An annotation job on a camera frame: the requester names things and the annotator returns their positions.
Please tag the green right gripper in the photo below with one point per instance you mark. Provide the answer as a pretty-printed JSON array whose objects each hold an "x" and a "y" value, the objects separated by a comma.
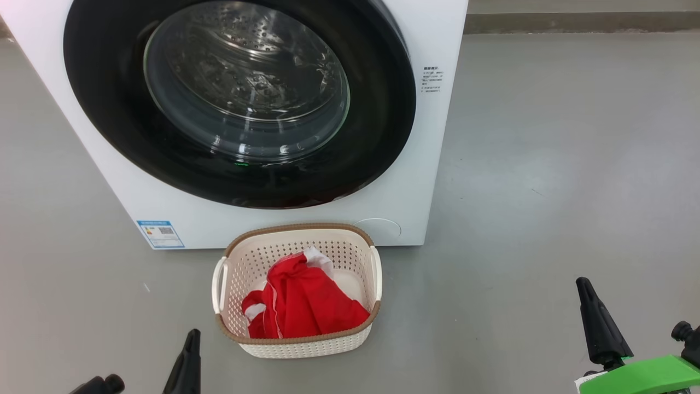
[{"x": 651, "y": 377}]

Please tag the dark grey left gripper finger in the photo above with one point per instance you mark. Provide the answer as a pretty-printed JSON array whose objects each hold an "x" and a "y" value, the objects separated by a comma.
[{"x": 187, "y": 372}]

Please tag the red and white garment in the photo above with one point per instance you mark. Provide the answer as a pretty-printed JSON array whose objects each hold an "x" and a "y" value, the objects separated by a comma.
[
  {"x": 254, "y": 314},
  {"x": 311, "y": 306}
]

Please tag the black round glass washer door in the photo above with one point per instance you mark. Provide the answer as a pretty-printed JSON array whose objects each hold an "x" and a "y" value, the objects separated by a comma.
[{"x": 109, "y": 137}]

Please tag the cream perforated laundry basket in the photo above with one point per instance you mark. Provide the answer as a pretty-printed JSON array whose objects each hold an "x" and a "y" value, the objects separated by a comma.
[{"x": 246, "y": 262}]

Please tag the white front-load washing machine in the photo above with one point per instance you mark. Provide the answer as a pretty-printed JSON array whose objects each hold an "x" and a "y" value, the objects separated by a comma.
[{"x": 399, "y": 191}]

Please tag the blue energy label sticker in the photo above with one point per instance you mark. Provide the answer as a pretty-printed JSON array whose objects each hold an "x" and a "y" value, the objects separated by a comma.
[{"x": 161, "y": 234}]

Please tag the round white filter cover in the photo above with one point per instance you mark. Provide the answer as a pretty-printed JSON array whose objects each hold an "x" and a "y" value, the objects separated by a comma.
[{"x": 378, "y": 231}]

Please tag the steel perforated washer drum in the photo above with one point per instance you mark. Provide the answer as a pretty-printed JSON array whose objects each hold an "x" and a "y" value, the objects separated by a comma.
[{"x": 246, "y": 82}]

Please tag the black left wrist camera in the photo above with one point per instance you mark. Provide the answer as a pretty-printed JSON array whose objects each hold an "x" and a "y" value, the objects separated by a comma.
[{"x": 101, "y": 386}]

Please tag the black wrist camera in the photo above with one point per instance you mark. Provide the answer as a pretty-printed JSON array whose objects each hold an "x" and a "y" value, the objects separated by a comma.
[
  {"x": 101, "y": 386},
  {"x": 690, "y": 345}
]

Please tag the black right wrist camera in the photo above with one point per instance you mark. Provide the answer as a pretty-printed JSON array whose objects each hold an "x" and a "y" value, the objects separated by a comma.
[{"x": 690, "y": 345}]

